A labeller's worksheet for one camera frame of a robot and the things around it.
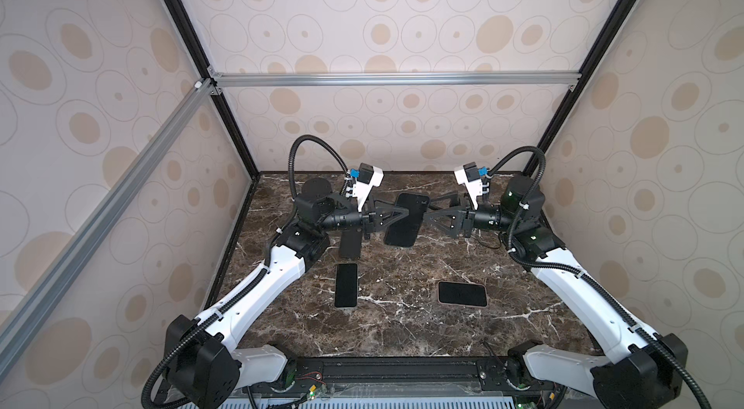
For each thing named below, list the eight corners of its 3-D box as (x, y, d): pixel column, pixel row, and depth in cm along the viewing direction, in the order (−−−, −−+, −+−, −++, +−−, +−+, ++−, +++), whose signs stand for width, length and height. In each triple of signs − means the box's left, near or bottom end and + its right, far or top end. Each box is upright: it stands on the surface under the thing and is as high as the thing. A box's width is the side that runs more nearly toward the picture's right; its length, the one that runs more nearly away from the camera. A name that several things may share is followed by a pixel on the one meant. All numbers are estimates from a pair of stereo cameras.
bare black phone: (333, 306, 87) (332, 303, 85) (337, 267, 95) (336, 264, 94) (356, 306, 87) (356, 303, 85) (358, 267, 95) (358, 264, 94)
